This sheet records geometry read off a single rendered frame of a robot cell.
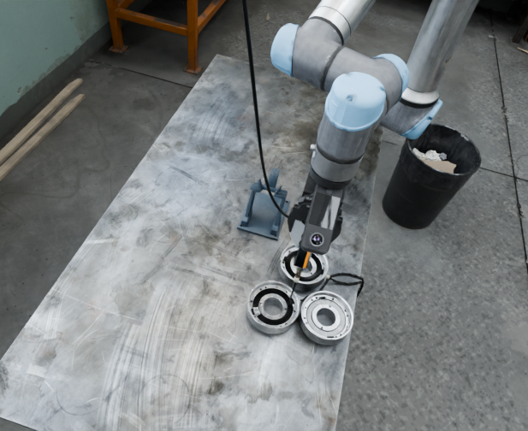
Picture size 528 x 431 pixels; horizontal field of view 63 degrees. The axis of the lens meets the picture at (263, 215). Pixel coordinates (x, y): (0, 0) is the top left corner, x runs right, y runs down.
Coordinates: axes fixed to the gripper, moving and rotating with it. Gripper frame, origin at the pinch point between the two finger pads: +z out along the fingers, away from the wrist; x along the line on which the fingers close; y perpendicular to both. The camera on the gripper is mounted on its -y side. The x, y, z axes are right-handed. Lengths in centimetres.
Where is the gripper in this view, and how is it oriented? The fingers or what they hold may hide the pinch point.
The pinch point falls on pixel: (305, 248)
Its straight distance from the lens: 83.8
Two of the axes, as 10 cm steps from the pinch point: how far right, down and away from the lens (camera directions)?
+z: -1.2, 6.3, 7.7
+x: -9.6, -2.8, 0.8
